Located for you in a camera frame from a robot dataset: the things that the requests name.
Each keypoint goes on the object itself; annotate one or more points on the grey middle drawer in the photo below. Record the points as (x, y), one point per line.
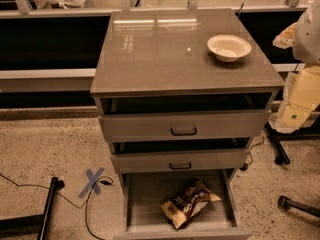
(179, 161)

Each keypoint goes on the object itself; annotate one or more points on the black caster leg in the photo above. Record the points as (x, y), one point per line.
(287, 203)

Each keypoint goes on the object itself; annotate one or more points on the grey drawer cabinet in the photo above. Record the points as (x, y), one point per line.
(159, 62)

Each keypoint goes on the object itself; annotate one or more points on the brown chip bag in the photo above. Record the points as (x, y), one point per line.
(180, 209)

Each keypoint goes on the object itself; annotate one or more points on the black stand leg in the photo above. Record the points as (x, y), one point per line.
(33, 224)
(281, 155)

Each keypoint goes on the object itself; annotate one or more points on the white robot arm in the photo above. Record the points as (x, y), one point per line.
(306, 47)

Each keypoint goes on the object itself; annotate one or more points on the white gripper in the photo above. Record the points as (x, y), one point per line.
(308, 37)

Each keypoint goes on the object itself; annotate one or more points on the grey bottom drawer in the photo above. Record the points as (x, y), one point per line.
(145, 220)

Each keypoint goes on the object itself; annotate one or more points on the white paper bowl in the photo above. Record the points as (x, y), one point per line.
(228, 48)

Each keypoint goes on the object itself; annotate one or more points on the black stand leg left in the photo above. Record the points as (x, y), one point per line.
(33, 224)

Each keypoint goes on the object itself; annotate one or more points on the grey drawer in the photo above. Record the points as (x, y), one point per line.
(179, 161)
(145, 220)
(183, 125)

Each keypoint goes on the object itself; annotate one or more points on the blue tape cross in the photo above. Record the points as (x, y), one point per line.
(92, 182)

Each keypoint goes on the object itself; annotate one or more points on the black stand leg right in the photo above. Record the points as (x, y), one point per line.
(281, 155)

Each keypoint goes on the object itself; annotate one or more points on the grey top drawer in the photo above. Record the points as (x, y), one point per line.
(183, 125)

